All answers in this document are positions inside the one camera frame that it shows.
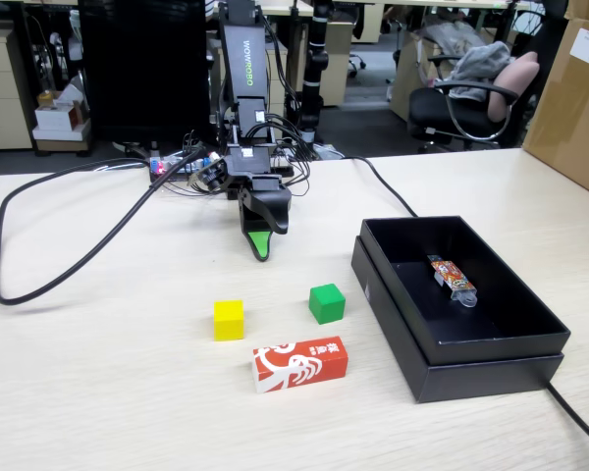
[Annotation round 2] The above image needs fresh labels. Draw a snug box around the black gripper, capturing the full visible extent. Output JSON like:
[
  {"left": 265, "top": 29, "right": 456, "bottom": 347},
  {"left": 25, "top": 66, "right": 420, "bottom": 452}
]
[{"left": 224, "top": 145, "right": 293, "bottom": 263}]

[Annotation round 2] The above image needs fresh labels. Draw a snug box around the green cube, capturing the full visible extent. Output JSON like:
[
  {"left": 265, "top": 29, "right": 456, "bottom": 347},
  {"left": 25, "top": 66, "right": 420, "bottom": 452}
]
[{"left": 308, "top": 283, "right": 348, "bottom": 326}]

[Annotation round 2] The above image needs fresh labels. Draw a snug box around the yellow cube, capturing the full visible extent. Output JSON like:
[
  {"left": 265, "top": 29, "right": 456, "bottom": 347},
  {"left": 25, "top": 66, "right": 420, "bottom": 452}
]
[{"left": 213, "top": 299, "right": 245, "bottom": 342}]

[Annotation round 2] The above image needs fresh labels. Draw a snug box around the red white printed carton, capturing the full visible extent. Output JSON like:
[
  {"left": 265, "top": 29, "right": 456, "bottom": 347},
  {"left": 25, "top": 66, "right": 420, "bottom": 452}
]
[{"left": 251, "top": 336, "right": 349, "bottom": 394}]

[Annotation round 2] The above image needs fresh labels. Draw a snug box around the black open box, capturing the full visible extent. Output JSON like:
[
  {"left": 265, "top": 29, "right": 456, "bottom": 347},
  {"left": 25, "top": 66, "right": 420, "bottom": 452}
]
[{"left": 350, "top": 235, "right": 565, "bottom": 404}]

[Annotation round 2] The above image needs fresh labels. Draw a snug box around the black cardboard box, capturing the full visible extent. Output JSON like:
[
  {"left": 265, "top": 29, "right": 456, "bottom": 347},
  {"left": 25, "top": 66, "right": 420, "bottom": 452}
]
[{"left": 359, "top": 214, "right": 572, "bottom": 367}]

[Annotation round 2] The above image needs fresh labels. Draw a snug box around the large brown cardboard box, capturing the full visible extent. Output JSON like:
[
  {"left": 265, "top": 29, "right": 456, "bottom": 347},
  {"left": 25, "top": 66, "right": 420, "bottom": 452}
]
[{"left": 522, "top": 17, "right": 589, "bottom": 203}]

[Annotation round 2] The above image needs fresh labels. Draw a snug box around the controller board with LED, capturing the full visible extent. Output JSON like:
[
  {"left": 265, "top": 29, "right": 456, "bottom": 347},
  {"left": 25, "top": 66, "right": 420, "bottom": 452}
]
[{"left": 148, "top": 152, "right": 213, "bottom": 177}]

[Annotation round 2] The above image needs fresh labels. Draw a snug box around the plain beige cabinet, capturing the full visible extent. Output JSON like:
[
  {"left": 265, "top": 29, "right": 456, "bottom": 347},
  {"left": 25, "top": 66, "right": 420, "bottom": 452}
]
[{"left": 318, "top": 19, "right": 355, "bottom": 107}]

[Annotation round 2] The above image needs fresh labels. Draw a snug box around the small orange snack packet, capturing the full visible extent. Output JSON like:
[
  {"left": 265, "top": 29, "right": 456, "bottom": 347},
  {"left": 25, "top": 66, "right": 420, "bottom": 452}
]
[{"left": 426, "top": 253, "right": 478, "bottom": 309}]

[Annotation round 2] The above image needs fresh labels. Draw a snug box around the black monitor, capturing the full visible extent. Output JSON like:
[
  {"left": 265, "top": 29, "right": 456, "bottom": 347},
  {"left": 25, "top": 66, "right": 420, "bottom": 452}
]
[{"left": 77, "top": 0, "right": 212, "bottom": 158}]

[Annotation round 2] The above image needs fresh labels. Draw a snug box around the black office chair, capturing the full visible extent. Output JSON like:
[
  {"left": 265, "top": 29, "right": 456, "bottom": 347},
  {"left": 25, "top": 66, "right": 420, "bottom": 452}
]
[{"left": 407, "top": 53, "right": 521, "bottom": 153}]

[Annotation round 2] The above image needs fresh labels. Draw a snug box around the beige desk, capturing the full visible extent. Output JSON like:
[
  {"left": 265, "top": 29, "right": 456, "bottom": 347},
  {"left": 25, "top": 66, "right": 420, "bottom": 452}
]
[{"left": 208, "top": 0, "right": 315, "bottom": 17}]

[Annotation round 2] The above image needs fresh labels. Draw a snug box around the stack of white boxes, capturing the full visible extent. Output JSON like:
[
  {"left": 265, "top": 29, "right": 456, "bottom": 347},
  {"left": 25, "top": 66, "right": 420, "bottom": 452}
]
[{"left": 31, "top": 90, "right": 92, "bottom": 144}]

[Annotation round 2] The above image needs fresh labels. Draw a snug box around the clear plastic bag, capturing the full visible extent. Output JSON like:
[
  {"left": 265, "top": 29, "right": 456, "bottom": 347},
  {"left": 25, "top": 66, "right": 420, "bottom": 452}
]
[{"left": 414, "top": 22, "right": 487, "bottom": 50}]

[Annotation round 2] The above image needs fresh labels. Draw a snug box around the grey cloth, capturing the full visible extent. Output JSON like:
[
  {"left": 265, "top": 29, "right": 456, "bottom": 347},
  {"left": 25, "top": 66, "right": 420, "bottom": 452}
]
[{"left": 444, "top": 41, "right": 514, "bottom": 102}]

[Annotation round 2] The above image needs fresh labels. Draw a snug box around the pink cushion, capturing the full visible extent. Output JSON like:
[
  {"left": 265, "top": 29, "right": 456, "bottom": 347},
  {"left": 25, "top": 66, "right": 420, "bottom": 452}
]
[{"left": 487, "top": 51, "right": 541, "bottom": 124}]

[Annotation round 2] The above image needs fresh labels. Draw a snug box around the beige drawer cabinet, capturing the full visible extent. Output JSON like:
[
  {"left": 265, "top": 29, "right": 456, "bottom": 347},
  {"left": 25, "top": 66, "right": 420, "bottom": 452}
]
[{"left": 0, "top": 26, "right": 34, "bottom": 151}]

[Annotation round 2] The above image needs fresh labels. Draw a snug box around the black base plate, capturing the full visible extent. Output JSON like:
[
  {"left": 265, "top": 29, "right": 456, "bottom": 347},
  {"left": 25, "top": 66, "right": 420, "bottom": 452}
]
[{"left": 149, "top": 164, "right": 295, "bottom": 186}]

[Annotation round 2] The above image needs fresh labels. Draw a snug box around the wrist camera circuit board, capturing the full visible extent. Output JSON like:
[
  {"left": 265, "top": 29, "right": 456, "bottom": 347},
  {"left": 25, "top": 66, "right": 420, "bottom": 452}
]
[{"left": 190, "top": 159, "right": 227, "bottom": 193}]

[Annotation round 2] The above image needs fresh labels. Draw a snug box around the black servo wire bundle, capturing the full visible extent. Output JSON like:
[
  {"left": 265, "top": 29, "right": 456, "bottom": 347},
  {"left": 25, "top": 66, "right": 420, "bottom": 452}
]
[{"left": 254, "top": 14, "right": 321, "bottom": 197}]

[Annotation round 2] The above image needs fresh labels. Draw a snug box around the black power cable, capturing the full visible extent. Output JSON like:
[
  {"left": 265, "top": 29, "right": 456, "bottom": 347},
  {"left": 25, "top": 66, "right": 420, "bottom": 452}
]
[{"left": 341, "top": 155, "right": 589, "bottom": 460}]

